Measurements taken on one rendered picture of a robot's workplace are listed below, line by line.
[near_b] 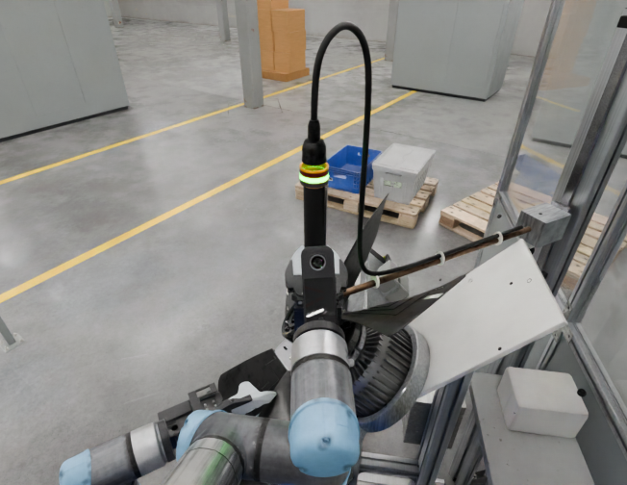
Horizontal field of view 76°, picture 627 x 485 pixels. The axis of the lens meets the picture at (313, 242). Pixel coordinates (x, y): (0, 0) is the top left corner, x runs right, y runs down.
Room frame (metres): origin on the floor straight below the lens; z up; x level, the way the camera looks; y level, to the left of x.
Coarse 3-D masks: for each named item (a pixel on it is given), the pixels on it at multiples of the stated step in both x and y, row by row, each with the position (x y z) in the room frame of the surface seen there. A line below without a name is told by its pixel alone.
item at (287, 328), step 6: (288, 312) 0.69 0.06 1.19; (288, 318) 0.67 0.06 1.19; (288, 324) 0.64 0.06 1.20; (342, 324) 0.64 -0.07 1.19; (354, 324) 0.63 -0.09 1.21; (360, 324) 0.64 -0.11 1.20; (282, 330) 0.63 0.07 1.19; (288, 330) 0.63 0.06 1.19; (348, 330) 0.63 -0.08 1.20; (354, 330) 0.62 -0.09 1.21; (360, 330) 0.62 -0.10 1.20; (288, 336) 0.60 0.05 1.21; (348, 336) 0.61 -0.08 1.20; (354, 336) 0.60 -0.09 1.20; (348, 342) 0.59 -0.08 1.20; (354, 342) 0.59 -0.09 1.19; (348, 348) 0.58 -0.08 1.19; (348, 354) 0.57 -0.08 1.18
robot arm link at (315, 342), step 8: (304, 336) 0.35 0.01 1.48; (312, 336) 0.35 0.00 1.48; (320, 336) 0.35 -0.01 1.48; (328, 336) 0.35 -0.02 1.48; (336, 336) 0.35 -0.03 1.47; (296, 344) 0.35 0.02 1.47; (304, 344) 0.34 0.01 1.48; (312, 344) 0.34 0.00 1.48; (320, 344) 0.34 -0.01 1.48; (328, 344) 0.34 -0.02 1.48; (336, 344) 0.34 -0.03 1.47; (344, 344) 0.35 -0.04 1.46; (296, 352) 0.33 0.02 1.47; (304, 352) 0.33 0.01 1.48; (312, 352) 0.32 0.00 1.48; (320, 352) 0.32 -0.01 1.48; (328, 352) 0.32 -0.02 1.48; (336, 352) 0.33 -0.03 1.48; (344, 352) 0.34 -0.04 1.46; (296, 360) 0.32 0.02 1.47; (344, 360) 0.32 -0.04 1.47; (352, 360) 0.34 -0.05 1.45
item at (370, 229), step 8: (384, 200) 0.83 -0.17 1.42; (376, 216) 0.84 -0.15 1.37; (368, 224) 0.80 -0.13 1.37; (376, 224) 0.88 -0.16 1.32; (368, 232) 0.83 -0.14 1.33; (376, 232) 0.91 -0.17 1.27; (368, 240) 0.85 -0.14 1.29; (352, 248) 0.75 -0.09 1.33; (368, 248) 0.86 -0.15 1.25; (352, 256) 0.76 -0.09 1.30; (344, 264) 0.73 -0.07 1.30; (352, 264) 0.77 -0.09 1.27; (352, 272) 0.77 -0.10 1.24; (360, 272) 0.81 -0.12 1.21; (352, 280) 0.77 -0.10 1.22
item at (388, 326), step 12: (444, 288) 0.52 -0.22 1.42; (408, 300) 0.52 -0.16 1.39; (420, 300) 0.49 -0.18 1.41; (432, 300) 0.47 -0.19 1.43; (348, 312) 0.57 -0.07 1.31; (360, 312) 0.54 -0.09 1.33; (372, 312) 0.51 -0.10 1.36; (384, 312) 0.49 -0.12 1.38; (396, 312) 0.47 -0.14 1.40; (408, 312) 0.46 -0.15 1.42; (420, 312) 0.44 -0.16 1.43; (372, 324) 0.46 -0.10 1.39; (384, 324) 0.44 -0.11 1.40; (396, 324) 0.43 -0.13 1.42
